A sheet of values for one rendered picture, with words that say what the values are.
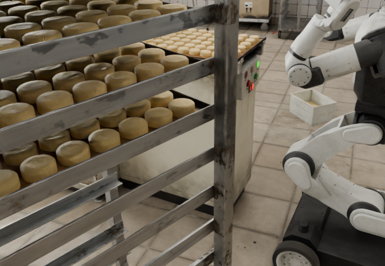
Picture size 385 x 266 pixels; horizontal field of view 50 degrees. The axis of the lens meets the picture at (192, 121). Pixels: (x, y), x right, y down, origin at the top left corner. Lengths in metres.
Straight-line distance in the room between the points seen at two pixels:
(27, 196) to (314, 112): 2.78
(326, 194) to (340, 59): 0.73
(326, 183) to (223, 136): 1.20
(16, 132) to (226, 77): 0.35
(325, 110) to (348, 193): 1.43
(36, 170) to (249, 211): 1.81
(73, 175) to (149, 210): 1.75
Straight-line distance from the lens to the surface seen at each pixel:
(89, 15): 0.67
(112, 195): 1.26
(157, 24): 0.62
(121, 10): 0.70
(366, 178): 2.75
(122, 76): 0.66
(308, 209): 2.08
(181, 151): 2.11
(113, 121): 0.74
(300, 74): 1.39
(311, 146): 1.84
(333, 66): 1.41
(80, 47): 0.55
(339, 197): 1.94
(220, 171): 0.81
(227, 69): 0.70
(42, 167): 0.62
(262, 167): 2.69
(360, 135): 1.73
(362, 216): 1.92
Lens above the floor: 1.47
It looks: 27 degrees down
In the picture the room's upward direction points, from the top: 1 degrees counter-clockwise
